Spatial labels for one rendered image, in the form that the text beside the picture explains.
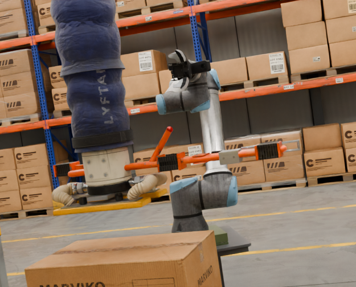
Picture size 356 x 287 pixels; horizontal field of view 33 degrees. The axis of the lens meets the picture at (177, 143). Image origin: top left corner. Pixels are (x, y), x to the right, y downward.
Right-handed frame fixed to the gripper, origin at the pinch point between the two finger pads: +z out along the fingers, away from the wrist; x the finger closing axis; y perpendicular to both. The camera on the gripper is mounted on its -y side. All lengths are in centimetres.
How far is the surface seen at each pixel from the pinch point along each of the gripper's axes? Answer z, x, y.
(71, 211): 36, -45, 36
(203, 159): 25.0, -33.9, -10.6
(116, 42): 23.9, 11.3, 15.0
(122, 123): 26.0, -17.4, 16.7
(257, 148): 25, -32, -30
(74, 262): 37, -63, 38
